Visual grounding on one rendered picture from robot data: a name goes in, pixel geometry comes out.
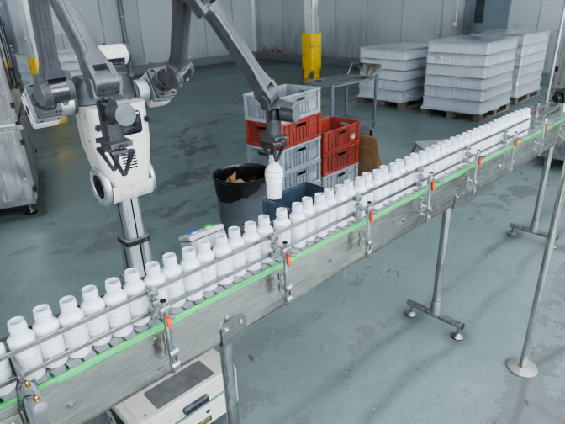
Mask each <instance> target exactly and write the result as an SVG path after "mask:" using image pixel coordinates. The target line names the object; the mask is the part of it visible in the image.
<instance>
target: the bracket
mask: <svg viewBox="0 0 565 424"><path fill-rule="evenodd" d="M558 104H560V106H559V107H562V103H558ZM559 110H560V111H561V112H562V108H560V109H558V110H557V112H559ZM561 112H560V113H558V116H559V117H562V113H561ZM538 113H539V109H538V110H535V111H534V114H535V118H534V119H535V120H534V124H535V125H532V126H533V127H532V129H534V130H535V129H537V125H536V124H538V123H541V124H542V125H543V129H542V133H541V141H540V143H536V138H535V139H534V142H535V143H536V144H538V146H539V150H535V149H534V148H535V144H534V145H533V148H532V149H533V150H534V151H537V153H538V154H537V155H538V156H540V155H541V153H542V147H543V146H544V144H543V139H544V134H545V131H547V130H548V125H553V123H549V122H548V120H547V117H545V120H544V121H539V120H537V119H539V117H540V115H539V114H538ZM559 129H560V130H562V129H561V125H560V126H559ZM503 130H504V132H503V133H505V134H504V135H503V138H504V140H502V143H501V144H502V145H505V144H507V140H505V138H506V139H507V138H512V141H513V144H512V149H511V154H510V159H509V160H507V159H505V156H506V153H505V154H504V159H505V160H506V161H509V167H505V166H504V163H505V161H503V165H502V166H503V167H505V168H507V171H508V173H510V172H511V171H512V170H513V167H512V165H513V163H514V160H513V157H514V152H515V147H516V146H518V143H519V140H524V138H520V137H518V135H517V133H518V132H517V131H515V134H514V135H513V136H510V135H506V133H508V132H509V129H506V128H504V129H503ZM560 130H559V131H558V135H559V133H560ZM563 132H564V135H559V136H562V140H565V130H563ZM515 143H516V144H515ZM465 147H466V148H465V150H466V151H467V152H466V153H465V156H466V157H468V156H474V159H475V160H476V161H475V167H474V174H473V180H470V179H469V178H468V176H469V173H467V180H468V181H472V182H471V184H472V187H471V188H469V187H468V186H467V184H468V181H466V186H465V187H467V188H469V189H471V190H470V192H471V195H474V193H475V192H476V191H477V189H476V184H478V181H477V180H476V179H477V173H478V166H481V163H482V159H487V157H486V156H481V153H480V151H481V150H480V149H477V153H476V154H471V152H468V151H470V150H471V148H472V146H465ZM463 160H464V161H463V163H469V161H470V159H469V158H464V159H463ZM423 171H424V168H423V167H417V172H419V173H420V174H418V175H417V179H419V181H417V182H416V184H415V187H421V186H422V184H423V182H421V181H420V180H421V179H426V180H427V183H428V193H427V201H426V205H423V204H422V201H423V197H421V198H420V204H421V205H422V206H424V207H425V214H422V213H421V210H422V206H420V209H419V213H420V214H421V215H424V220H425V223H428V220H429V219H430V218H431V217H430V211H431V210H432V208H431V206H430V196H431V190H433V191H434V190H435V184H436V183H440V182H441V180H437V179H435V176H433V172H430V176H429V177H424V175H423V174H421V173H422V172H423ZM353 197H354V200H353V201H355V202H357V203H356V204H355V209H356V211H354V212H353V213H354V216H353V217H355V218H359V217H361V216H362V212H361V211H358V210H359V209H364V210H365V214H366V215H367V229H366V238H364V237H363V236H362V233H363V229H360V237H361V239H360V240H359V246H361V248H362V249H364V250H365V251H364V254H365V258H369V255H370V254H372V250H371V245H372V240H371V239H370V228H371V222H373V221H374V214H377V215H379V211H376V210H374V209H373V205H372V201H367V206H366V207H364V206H362V204H360V203H359V202H360V201H362V196H361V195H358V194H357V195H355V196H353ZM268 235H269V239H268V240H269V241H272V243H271V249H272V250H273V251H271V252H269V254H270V257H269V258H271V259H272V260H275V259H277V258H279V252H277V251H275V250H277V249H278V250H279V251H280V256H281V257H283V271H281V272H279V273H278V280H281V283H279V291H280V290H281V292H282V294H284V297H283V301H284V302H285V305H286V306H289V302H290V301H292V300H293V296H292V295H291V290H292V288H293V286H292V285H291V284H289V283H288V266H291V256H292V257H296V254H295V253H292V252H291V247H290V246H288V242H287V241H283V242H282V247H280V246H279V245H278V243H276V242H275V241H276V240H278V234H277V233H275V232H273V233H271V234H268ZM362 239H363V240H365V241H364V244H365V246H366V248H365V247H362ZM283 276H284V282H283ZM119 277H120V278H121V282H122V285H124V284H125V282H126V281H125V279H124V275H120V276H119ZM283 285H284V286H283ZM145 291H146V296H147V297H148V298H150V306H151V307H152V308H153V309H151V310H149V312H150V317H151V318H152V319H156V318H158V317H160V318H161V319H163V324H164V330H165V332H164V333H163V335H164V340H165V342H166V353H167V355H168V356H169V360H170V362H169V366H170V368H171V371H172V373H173V374H174V373H176V372H177V368H179V367H180V366H181V365H180V363H181V361H180V360H179V359H178V352H179V349H178V348H177V347H174V346H173V343H172V334H171V328H172V320H174V319H175V316H174V315H173V314H172V308H171V306H170V305H169V304H168V303H167V302H166V299H160V302H159V300H158V299H157V298H155V297H156V296H158V295H159V294H158V289H157V288H156V287H154V286H152V287H150V288H148V289H146V290H145ZM283 291H284V292H283ZM175 357H176V358H175Z"/></svg>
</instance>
